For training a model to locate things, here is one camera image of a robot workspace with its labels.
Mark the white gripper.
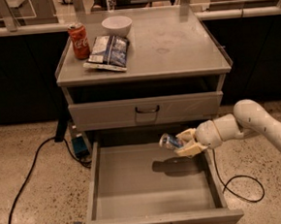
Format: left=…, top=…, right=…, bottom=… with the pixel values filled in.
left=174, top=120, right=223, bottom=158

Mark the silver blue redbull can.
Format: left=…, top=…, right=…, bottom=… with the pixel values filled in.
left=159, top=133, right=184, bottom=150

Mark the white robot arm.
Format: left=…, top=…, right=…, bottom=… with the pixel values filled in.
left=174, top=100, right=281, bottom=157

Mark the open grey middle drawer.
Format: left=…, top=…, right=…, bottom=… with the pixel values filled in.
left=83, top=143, right=244, bottom=224

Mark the grey drawer cabinet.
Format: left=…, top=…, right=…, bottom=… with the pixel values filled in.
left=56, top=6, right=231, bottom=145

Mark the closed grey top drawer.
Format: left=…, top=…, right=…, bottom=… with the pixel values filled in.
left=68, top=91, right=223, bottom=131

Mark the red coca-cola can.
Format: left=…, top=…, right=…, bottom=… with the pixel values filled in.
left=68, top=22, right=90, bottom=59

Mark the blue power box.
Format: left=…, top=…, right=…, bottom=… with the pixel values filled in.
left=72, top=136, right=89, bottom=159

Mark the blue white chip bag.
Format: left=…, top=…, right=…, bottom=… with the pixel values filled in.
left=83, top=35, right=129, bottom=72

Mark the white bowl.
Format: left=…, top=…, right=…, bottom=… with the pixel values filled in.
left=102, top=16, right=133, bottom=38

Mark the black floor cable right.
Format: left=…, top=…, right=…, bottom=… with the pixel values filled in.
left=210, top=144, right=267, bottom=208

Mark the black floor cable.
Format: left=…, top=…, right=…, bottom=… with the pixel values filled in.
left=210, top=144, right=267, bottom=208
left=0, top=133, right=98, bottom=224

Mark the black floor cable left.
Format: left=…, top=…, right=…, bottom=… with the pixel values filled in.
left=0, top=133, right=98, bottom=224

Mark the dark counter with rail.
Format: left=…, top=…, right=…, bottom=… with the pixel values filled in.
left=0, top=15, right=281, bottom=124

